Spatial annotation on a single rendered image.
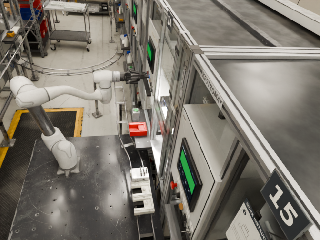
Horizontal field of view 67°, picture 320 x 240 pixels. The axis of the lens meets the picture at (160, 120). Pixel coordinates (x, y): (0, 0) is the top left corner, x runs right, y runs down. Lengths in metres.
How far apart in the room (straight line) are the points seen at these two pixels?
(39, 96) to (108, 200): 0.95
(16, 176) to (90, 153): 1.15
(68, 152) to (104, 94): 0.55
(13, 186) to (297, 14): 3.06
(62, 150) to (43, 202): 0.41
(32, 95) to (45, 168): 0.81
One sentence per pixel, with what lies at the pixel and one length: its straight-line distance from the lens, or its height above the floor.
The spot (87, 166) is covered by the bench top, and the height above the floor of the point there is 0.68.
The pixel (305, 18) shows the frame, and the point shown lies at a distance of 1.73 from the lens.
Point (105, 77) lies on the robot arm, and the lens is 1.96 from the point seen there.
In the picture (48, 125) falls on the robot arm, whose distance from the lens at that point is 2.13.
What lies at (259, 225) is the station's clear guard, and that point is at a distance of 0.71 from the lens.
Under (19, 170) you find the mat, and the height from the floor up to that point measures 0.01.
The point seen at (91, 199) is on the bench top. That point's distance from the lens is 2.08.
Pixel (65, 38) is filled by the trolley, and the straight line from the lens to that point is 5.81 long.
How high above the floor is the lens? 2.43
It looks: 40 degrees down
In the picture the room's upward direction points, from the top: 7 degrees clockwise
